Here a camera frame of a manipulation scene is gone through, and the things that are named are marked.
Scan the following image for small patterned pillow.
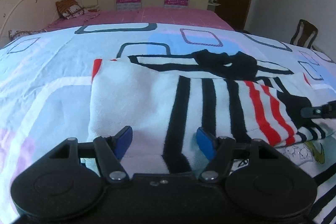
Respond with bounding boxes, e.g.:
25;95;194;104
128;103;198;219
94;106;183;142
8;29;47;41

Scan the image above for white patterned bed sheet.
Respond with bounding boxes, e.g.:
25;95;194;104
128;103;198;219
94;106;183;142
1;23;335;223

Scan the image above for orange striped pillow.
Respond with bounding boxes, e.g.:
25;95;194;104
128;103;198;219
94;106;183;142
55;0;84;19

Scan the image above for striped knit child sweater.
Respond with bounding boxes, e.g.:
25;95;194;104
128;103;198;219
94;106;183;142
87;49;336;224

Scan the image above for dark wooden chair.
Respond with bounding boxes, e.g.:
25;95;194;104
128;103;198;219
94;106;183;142
290;19;318;49

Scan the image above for cream curved headboard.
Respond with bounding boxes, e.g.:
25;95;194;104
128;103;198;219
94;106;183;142
1;0;60;46

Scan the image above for pink bed mattress cover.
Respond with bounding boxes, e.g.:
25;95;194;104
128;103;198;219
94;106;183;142
45;7;233;31

